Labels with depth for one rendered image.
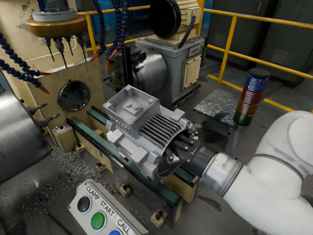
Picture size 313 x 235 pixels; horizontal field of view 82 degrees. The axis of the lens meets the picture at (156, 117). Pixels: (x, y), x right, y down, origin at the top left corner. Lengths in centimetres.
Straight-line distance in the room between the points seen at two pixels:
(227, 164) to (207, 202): 34
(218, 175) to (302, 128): 19
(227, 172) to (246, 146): 57
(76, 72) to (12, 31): 25
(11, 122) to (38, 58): 38
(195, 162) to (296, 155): 20
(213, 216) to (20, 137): 65
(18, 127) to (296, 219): 67
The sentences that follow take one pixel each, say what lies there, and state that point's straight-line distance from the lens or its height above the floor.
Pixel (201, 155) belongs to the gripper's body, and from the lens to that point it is 43.
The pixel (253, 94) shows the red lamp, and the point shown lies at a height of 116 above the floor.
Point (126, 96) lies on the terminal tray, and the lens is 55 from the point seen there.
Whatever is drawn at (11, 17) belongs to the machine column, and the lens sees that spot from 90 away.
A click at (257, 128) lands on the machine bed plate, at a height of 80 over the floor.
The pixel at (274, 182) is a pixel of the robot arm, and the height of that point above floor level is 113.
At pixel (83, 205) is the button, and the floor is 107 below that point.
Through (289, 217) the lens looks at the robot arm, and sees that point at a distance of 43.
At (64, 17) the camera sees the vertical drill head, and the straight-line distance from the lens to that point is 68.
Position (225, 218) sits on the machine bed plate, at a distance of 74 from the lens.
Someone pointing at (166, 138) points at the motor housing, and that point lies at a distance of 45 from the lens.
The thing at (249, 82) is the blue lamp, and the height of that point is 119.
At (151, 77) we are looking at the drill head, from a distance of 85.
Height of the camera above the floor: 145
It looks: 38 degrees down
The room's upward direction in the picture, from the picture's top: straight up
